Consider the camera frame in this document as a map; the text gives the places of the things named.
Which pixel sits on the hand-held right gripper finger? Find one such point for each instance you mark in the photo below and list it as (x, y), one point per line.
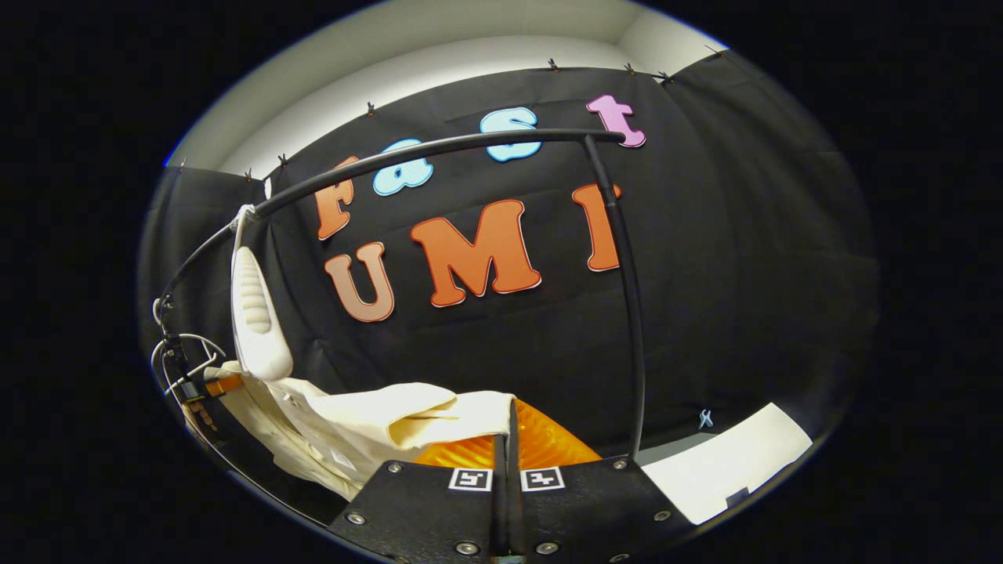
(515, 501)
(498, 501)

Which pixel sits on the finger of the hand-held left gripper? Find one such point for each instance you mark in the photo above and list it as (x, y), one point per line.
(226, 385)

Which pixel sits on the cream collared shirt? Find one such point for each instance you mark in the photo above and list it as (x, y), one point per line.
(353, 439)

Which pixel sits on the black clothes rack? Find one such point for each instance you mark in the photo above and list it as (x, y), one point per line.
(548, 135)

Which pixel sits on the white paper sheet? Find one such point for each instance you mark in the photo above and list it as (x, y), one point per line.
(729, 466)

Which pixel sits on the black backdrop cloth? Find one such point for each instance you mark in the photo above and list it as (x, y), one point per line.
(744, 274)

